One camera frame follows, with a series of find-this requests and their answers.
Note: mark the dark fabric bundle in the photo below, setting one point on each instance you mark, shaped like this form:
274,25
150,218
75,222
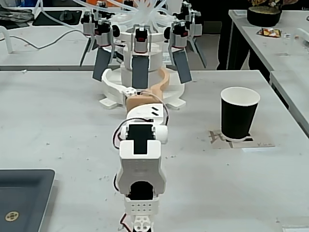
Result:
14,14

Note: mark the round brass token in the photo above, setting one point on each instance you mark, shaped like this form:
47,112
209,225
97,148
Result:
12,216

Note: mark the white curved bracket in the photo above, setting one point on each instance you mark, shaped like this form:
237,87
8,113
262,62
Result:
9,41

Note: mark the colourful snack packet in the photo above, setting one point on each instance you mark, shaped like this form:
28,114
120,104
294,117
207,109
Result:
269,32

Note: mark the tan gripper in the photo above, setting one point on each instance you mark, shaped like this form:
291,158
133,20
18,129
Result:
136,109

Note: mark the pump unit with dark paddle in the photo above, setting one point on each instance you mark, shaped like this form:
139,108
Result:
100,65
183,67
87,24
140,72
196,26

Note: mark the grey plastic tray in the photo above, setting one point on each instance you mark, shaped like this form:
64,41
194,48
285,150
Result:
24,193

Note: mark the translucent tubing bundle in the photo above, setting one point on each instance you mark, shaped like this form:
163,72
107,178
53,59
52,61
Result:
144,7

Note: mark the black desk pad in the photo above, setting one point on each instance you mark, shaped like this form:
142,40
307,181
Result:
55,20

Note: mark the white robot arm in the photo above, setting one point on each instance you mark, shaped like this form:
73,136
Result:
140,169

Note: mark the black pot with plant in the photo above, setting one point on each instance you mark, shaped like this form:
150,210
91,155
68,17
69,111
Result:
264,17

